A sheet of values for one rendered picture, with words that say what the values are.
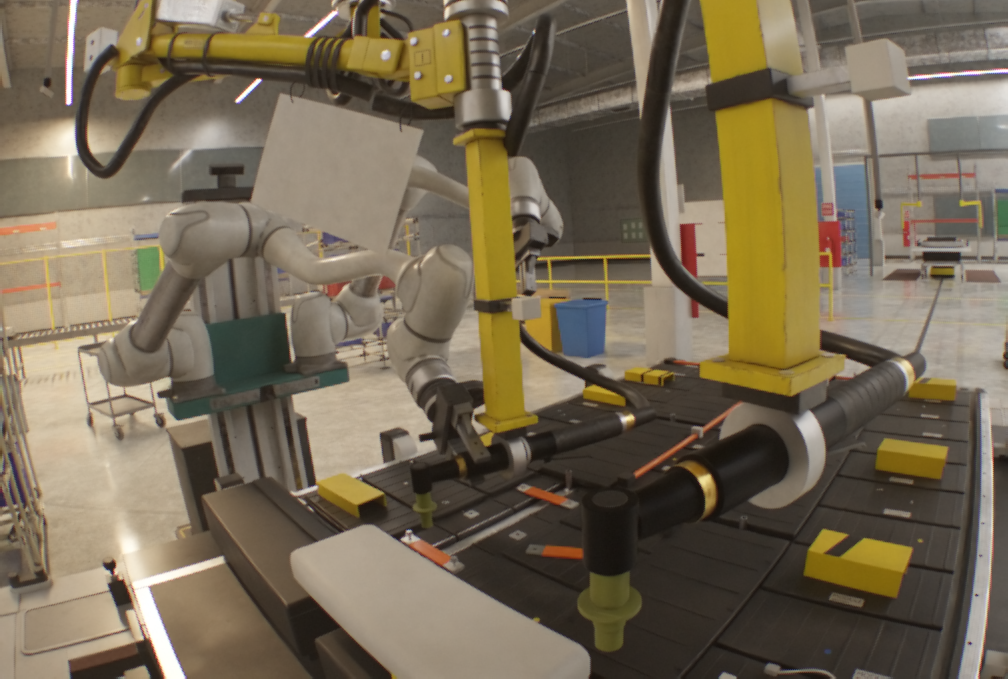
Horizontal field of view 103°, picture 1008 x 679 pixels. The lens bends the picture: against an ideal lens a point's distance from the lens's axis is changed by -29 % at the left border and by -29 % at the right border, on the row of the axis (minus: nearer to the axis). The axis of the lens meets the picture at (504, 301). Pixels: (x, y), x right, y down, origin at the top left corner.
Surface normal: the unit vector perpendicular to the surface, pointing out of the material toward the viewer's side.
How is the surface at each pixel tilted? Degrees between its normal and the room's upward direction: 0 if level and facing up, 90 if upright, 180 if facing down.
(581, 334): 94
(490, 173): 90
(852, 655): 0
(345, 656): 0
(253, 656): 0
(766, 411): 90
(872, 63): 90
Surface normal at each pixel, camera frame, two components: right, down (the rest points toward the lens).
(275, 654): -0.07, -0.99
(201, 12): -0.28, 0.12
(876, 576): -0.75, 0.12
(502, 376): 0.47, 0.06
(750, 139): -0.87, 0.11
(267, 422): 0.70, 0.03
